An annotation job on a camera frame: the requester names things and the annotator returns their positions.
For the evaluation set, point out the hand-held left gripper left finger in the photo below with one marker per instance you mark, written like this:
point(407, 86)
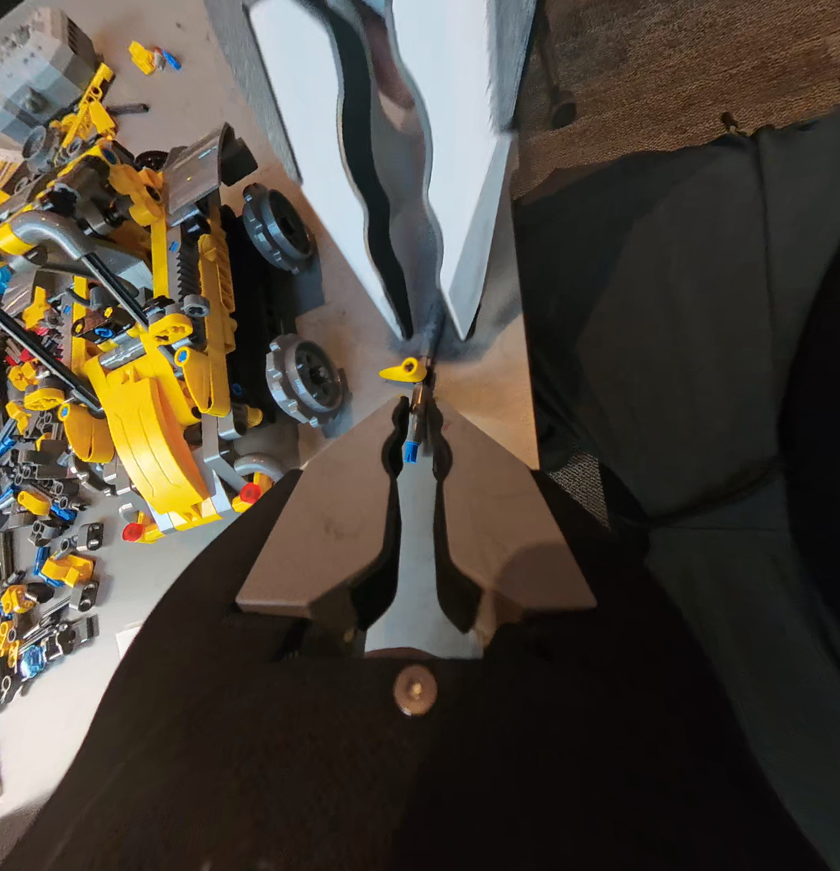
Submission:
point(317, 537)

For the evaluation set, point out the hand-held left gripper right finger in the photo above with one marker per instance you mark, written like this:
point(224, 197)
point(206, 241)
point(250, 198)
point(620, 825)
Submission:
point(508, 537)

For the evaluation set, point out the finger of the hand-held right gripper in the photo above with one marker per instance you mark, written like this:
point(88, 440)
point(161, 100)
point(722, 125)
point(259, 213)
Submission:
point(304, 102)
point(454, 136)

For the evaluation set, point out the grey axle pin blue tip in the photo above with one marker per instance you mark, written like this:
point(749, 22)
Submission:
point(417, 408)

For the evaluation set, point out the small yellow tooth piece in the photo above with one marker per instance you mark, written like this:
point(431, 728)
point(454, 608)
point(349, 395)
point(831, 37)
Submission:
point(403, 371)

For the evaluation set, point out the grey axle sleeve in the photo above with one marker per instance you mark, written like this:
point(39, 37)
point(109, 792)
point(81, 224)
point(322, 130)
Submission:
point(430, 340)

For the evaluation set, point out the grey desk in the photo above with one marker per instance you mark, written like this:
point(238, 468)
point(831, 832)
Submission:
point(352, 320)

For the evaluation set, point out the yellow fairing panel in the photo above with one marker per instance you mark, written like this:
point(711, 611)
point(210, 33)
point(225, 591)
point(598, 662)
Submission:
point(142, 58)

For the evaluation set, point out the black chair base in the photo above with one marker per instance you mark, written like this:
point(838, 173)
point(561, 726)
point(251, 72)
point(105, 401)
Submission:
point(563, 112)

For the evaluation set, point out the long black axle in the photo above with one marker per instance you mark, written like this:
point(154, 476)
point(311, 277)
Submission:
point(127, 107)

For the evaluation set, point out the yellow long beam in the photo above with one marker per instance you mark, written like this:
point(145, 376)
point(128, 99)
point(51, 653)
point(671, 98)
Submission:
point(93, 92)

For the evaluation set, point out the yellow toy brick vehicle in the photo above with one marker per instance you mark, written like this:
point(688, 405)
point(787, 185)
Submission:
point(154, 422)

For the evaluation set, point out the grey brick motor block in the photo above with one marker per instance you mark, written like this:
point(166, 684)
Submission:
point(32, 75)

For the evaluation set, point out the grey wheel hub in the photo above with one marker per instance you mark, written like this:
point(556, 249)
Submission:
point(42, 146)

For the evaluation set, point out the pile of loose brick pieces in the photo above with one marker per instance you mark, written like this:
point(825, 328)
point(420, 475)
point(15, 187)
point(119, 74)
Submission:
point(45, 544)

